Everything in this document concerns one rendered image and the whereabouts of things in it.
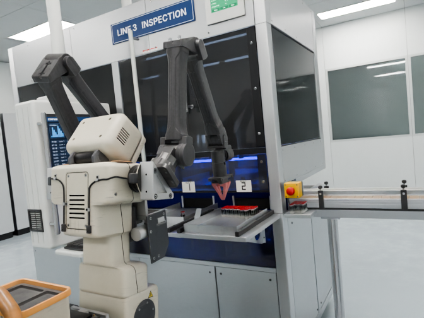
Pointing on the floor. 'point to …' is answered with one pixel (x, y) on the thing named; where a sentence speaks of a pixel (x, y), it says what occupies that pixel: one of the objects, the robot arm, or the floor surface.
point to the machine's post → (274, 156)
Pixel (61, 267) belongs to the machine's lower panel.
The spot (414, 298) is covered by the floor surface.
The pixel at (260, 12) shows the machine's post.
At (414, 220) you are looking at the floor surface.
